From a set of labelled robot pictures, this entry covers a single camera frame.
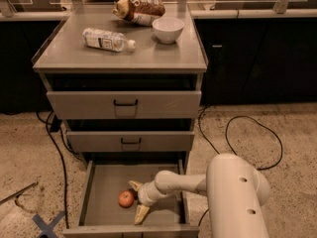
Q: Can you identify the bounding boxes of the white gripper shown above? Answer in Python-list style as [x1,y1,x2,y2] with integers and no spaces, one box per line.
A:
[128,180,167,225]

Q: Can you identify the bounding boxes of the red apple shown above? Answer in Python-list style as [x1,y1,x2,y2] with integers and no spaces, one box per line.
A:
[118,190,135,208]

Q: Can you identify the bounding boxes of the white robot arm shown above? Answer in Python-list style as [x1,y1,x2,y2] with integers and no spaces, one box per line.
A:
[130,154,270,238]

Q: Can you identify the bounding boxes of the grey open bottom drawer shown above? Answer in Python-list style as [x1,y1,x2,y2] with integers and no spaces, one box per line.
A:
[63,160,199,238]

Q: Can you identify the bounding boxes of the grey middle drawer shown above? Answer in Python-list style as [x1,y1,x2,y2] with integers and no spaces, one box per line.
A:
[67,131,194,153]

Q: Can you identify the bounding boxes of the grey metal drawer cabinet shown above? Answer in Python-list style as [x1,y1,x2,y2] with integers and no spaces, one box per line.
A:
[34,4,207,161]

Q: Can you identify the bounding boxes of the grey top drawer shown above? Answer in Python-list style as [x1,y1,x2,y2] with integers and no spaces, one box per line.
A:
[47,91,201,120]

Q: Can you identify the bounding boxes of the blue tape cross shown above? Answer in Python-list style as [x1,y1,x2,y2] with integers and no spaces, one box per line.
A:
[32,211,64,238]

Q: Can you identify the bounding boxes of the metal bar on floor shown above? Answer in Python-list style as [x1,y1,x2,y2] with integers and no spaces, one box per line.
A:
[0,181,39,205]

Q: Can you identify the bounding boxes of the clear plastic water bottle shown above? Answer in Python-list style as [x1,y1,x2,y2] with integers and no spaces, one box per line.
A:
[82,28,136,53]

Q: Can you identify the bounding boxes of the white ceramic bowl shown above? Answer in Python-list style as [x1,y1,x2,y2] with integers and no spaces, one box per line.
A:
[153,17,184,44]

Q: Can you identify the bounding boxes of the brown chip bag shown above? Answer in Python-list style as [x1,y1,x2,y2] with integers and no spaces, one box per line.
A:
[112,0,165,26]

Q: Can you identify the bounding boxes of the black middle drawer handle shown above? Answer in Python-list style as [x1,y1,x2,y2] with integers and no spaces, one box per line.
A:
[120,138,142,145]

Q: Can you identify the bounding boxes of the black drawer handle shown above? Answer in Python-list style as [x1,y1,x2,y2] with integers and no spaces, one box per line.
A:
[120,138,142,145]
[113,99,139,107]

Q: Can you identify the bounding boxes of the black top drawer handle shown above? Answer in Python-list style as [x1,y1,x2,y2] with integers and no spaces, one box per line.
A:
[113,99,139,107]

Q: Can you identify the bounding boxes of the black cable on left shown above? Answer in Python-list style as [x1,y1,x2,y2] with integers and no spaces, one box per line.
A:
[35,110,83,230]

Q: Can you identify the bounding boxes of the black cable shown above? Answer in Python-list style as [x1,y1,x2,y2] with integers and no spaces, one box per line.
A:
[35,110,83,230]
[196,104,284,227]

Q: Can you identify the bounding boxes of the black cable on right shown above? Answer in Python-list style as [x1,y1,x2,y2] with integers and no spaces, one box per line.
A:
[196,104,284,227]

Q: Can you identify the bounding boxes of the dark lower wall cabinets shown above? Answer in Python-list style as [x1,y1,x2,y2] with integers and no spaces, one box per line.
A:
[194,18,317,104]

